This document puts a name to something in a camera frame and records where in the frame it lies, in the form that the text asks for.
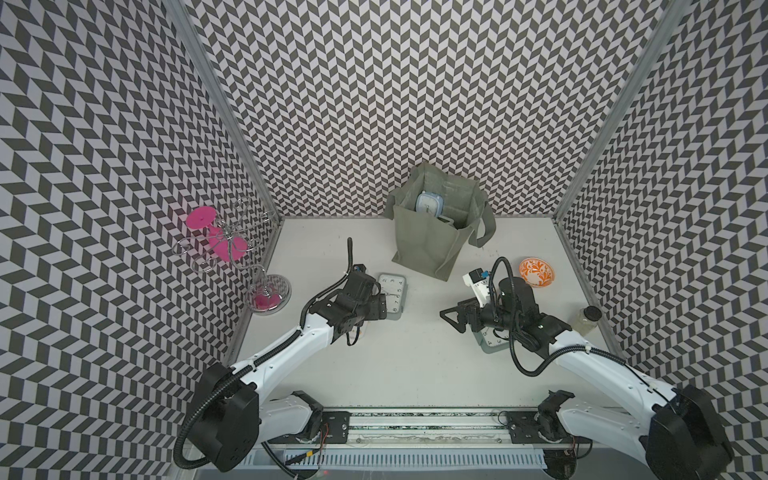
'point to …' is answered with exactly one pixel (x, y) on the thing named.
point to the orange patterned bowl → (537, 272)
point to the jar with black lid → (587, 319)
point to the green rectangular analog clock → (396, 289)
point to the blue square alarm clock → (428, 202)
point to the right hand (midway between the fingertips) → (451, 315)
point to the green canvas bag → (435, 245)
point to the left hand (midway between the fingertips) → (370, 304)
